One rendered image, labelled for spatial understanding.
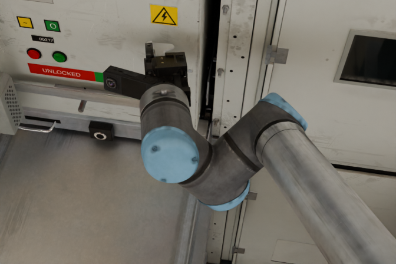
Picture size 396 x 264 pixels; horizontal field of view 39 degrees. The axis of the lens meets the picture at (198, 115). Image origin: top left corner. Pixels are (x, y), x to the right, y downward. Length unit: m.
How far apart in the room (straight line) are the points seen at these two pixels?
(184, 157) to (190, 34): 0.35
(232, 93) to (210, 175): 0.44
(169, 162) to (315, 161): 0.23
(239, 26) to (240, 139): 0.32
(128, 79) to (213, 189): 0.26
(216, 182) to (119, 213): 0.48
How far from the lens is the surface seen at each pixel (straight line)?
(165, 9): 1.14
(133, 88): 1.07
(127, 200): 1.42
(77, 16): 1.21
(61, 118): 1.50
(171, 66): 1.07
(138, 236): 1.37
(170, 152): 0.89
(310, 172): 0.81
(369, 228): 0.72
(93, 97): 1.34
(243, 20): 1.18
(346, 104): 1.34
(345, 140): 1.45
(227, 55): 1.26
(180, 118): 0.93
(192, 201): 1.40
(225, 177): 0.97
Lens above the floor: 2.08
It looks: 53 degrees down
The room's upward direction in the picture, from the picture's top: 2 degrees clockwise
